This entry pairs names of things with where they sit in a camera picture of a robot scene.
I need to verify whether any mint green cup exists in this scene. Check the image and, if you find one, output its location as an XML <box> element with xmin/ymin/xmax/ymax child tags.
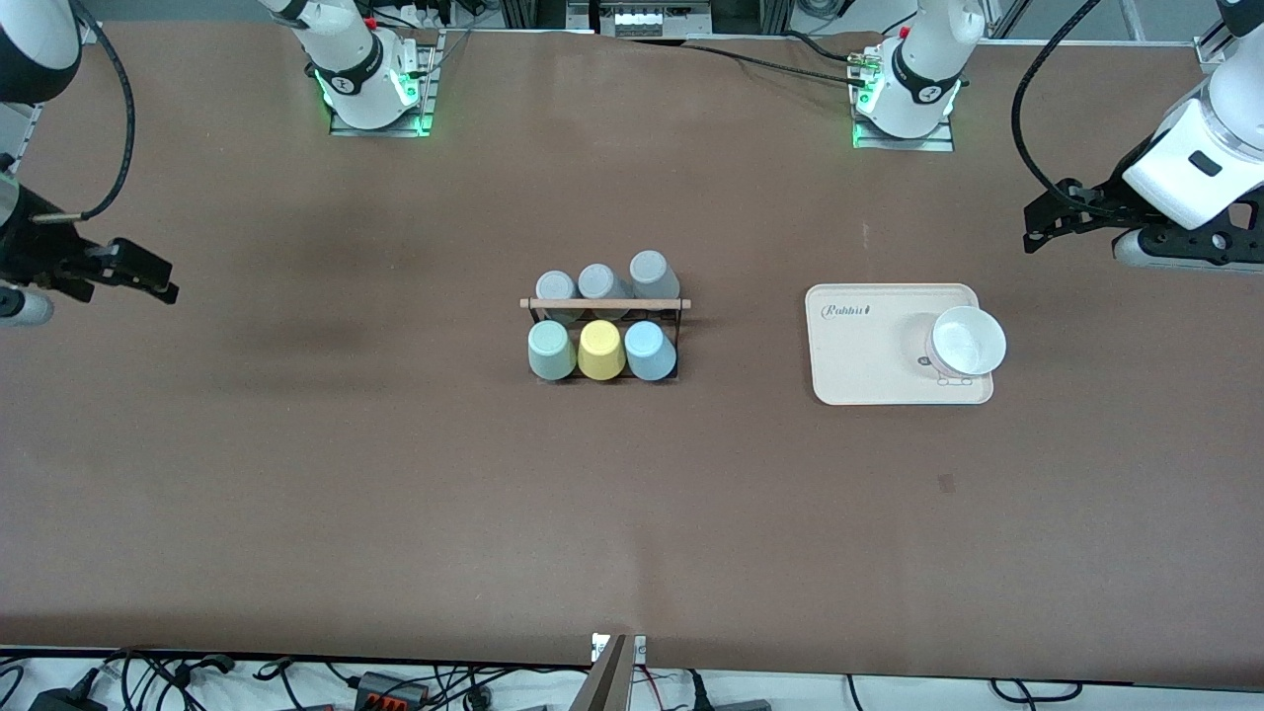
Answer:
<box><xmin>527</xmin><ymin>321</ymin><xmax>579</xmax><ymax>383</ymax></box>

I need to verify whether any light blue cup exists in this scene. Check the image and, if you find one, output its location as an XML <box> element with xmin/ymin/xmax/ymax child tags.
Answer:
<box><xmin>624</xmin><ymin>321</ymin><xmax>678</xmax><ymax>383</ymax></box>

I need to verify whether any white bowl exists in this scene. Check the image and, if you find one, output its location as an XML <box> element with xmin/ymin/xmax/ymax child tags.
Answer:
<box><xmin>924</xmin><ymin>305</ymin><xmax>1008</xmax><ymax>382</ymax></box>

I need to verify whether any cream plastic tray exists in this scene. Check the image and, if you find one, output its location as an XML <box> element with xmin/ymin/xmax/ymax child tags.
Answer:
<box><xmin>805</xmin><ymin>283</ymin><xmax>995</xmax><ymax>407</ymax></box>

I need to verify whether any grey cup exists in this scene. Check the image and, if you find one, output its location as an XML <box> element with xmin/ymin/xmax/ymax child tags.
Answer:
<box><xmin>577</xmin><ymin>264</ymin><xmax>634</xmax><ymax>321</ymax></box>
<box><xmin>629</xmin><ymin>250</ymin><xmax>682</xmax><ymax>301</ymax></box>
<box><xmin>535</xmin><ymin>271</ymin><xmax>584</xmax><ymax>326</ymax></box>

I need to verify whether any black power adapter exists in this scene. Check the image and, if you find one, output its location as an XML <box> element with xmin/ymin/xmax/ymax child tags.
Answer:
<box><xmin>28</xmin><ymin>684</ymin><xmax>110</xmax><ymax>711</ymax></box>

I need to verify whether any white device with slots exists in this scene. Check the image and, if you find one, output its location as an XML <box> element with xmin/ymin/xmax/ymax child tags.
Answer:
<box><xmin>597</xmin><ymin>0</ymin><xmax>714</xmax><ymax>39</ymax></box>

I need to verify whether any yellow cup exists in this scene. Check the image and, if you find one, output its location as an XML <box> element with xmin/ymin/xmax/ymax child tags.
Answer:
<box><xmin>577</xmin><ymin>319</ymin><xmax>627</xmax><ymax>381</ymax></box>

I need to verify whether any black orange terminal block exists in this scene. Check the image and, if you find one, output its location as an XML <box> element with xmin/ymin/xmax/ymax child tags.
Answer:
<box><xmin>355</xmin><ymin>671</ymin><xmax>433</xmax><ymax>710</ymax></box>

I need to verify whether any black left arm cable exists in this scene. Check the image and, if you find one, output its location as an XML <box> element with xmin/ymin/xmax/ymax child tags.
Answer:
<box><xmin>1011</xmin><ymin>0</ymin><xmax>1103</xmax><ymax>204</ymax></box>

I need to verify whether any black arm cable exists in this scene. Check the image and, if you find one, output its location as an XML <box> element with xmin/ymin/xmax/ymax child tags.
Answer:
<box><xmin>30</xmin><ymin>0</ymin><xmax>137</xmax><ymax>222</ymax></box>
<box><xmin>1011</xmin><ymin>0</ymin><xmax>1103</xmax><ymax>204</ymax></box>

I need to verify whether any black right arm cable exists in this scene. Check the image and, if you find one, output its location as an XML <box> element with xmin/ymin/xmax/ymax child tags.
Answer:
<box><xmin>30</xmin><ymin>0</ymin><xmax>137</xmax><ymax>222</ymax></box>

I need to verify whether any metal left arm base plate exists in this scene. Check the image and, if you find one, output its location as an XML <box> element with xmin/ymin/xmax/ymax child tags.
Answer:
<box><xmin>851</xmin><ymin>49</ymin><xmax>957</xmax><ymax>153</ymax></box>

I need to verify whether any black cable on table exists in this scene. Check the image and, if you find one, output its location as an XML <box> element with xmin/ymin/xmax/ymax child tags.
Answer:
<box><xmin>622</xmin><ymin>36</ymin><xmax>875</xmax><ymax>88</ymax></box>

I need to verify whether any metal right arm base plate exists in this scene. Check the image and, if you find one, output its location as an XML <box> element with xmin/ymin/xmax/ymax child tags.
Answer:
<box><xmin>329</xmin><ymin>30</ymin><xmax>438</xmax><ymax>138</ymax></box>

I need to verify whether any black wire cup rack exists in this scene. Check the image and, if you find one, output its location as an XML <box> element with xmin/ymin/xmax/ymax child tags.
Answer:
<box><xmin>520</xmin><ymin>296</ymin><xmax>692</xmax><ymax>384</ymax></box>

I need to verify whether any black looped floor cable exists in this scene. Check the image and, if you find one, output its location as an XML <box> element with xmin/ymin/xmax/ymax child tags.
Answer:
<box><xmin>990</xmin><ymin>677</ymin><xmax>1084</xmax><ymax>705</ymax></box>

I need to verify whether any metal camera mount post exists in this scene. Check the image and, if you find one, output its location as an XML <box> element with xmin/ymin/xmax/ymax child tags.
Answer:
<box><xmin>571</xmin><ymin>633</ymin><xmax>648</xmax><ymax>711</ymax></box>

